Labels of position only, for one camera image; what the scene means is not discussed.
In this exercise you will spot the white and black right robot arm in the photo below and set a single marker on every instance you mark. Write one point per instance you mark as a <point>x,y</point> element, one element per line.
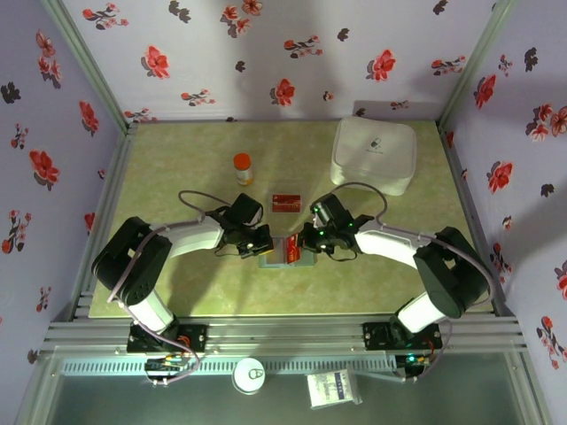
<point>452,274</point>

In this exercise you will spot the aluminium front frame rail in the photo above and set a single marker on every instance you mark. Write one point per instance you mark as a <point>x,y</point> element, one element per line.
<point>283,332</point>

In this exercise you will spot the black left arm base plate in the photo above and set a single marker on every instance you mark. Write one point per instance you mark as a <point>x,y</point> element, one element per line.
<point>195,338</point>

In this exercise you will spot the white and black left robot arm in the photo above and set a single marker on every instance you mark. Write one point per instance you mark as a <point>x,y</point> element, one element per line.
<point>133,261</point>

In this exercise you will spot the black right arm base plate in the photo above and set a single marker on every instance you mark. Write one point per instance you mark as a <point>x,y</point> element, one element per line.
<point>376,336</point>

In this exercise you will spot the white round lid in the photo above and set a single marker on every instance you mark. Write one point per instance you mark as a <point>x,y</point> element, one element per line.
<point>248,376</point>

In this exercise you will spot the white medicine pouch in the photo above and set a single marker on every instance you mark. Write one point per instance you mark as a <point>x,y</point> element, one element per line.
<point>374,155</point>

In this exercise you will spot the aluminium frame post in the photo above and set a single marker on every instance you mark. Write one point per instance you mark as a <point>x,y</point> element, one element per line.
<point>88,66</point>
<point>478,53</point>

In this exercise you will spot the mint green card holder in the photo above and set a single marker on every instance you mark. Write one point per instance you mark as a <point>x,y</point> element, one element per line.
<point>274,259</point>

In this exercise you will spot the aluminium side rail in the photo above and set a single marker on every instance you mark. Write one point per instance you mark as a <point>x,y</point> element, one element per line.
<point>460,190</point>
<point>113,186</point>

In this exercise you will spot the orange-capped pill bottle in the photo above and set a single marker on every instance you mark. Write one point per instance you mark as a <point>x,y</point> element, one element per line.
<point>243,170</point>

